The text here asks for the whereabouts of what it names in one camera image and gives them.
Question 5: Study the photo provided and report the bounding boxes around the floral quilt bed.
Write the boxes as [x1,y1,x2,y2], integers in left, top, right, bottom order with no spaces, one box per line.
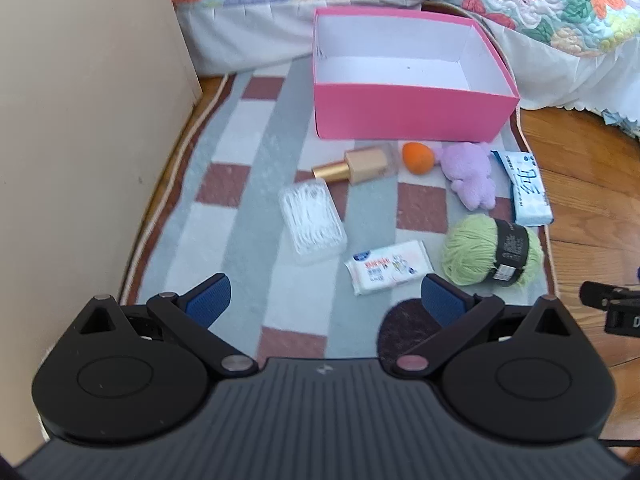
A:
[175,0,640,136]

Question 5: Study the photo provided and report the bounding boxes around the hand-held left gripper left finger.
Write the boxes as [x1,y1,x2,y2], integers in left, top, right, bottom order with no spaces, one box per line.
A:
[75,273,259,378]

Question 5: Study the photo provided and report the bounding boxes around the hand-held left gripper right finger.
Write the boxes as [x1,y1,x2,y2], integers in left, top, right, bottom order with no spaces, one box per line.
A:
[390,274,576,378]

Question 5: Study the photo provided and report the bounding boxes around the blue wet wipes packet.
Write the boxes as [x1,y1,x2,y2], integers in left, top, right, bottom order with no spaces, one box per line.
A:
[490,150,555,227]

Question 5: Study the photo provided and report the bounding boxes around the pink cardboard box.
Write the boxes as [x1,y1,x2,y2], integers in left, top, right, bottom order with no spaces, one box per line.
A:
[312,7,522,143]

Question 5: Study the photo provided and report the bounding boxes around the clear cotton swab box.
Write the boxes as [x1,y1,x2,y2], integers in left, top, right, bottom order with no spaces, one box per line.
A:
[278,181,348,265]

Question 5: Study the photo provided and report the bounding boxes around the checkered rug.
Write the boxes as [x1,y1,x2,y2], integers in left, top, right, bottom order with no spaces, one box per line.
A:
[120,60,558,361]

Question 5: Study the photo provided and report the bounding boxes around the purple plush toy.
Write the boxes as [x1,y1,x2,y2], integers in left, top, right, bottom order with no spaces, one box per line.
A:
[434,142,497,211]

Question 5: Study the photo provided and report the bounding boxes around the foundation bottle with gold cap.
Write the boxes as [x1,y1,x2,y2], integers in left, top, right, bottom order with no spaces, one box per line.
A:
[311,144,401,186]

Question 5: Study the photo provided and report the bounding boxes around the orange makeup sponge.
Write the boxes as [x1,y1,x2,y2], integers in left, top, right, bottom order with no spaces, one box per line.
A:
[402,142,437,176]

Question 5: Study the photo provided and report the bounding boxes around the beige cabinet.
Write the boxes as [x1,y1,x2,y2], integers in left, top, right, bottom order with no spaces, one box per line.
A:
[0,0,203,461]

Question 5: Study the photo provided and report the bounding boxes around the green yarn ball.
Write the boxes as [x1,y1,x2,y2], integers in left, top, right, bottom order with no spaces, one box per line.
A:
[441,213,545,288]

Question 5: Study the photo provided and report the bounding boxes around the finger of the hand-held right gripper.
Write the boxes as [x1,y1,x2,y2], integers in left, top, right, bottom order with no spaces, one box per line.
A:
[579,280,640,311]

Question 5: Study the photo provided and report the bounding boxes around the white wet wipes packet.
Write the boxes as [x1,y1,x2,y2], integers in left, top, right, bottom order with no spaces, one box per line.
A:
[344,240,435,297]

